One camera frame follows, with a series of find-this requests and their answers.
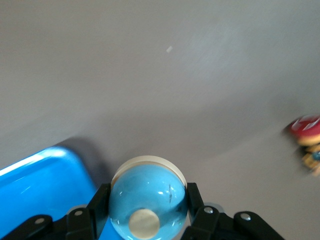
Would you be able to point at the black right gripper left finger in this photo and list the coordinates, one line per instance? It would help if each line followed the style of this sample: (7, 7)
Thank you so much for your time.
(82, 222)

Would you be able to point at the blue dome bell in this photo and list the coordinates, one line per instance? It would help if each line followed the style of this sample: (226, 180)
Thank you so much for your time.
(145, 190)

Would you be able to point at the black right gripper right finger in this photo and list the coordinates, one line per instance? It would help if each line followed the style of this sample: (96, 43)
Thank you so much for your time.
(207, 222)

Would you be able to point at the blue plastic tray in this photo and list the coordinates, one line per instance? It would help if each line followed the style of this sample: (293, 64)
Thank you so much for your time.
(37, 187)

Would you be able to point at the yellow red emergency button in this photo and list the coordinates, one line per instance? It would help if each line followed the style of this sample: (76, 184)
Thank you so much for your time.
(305, 125)

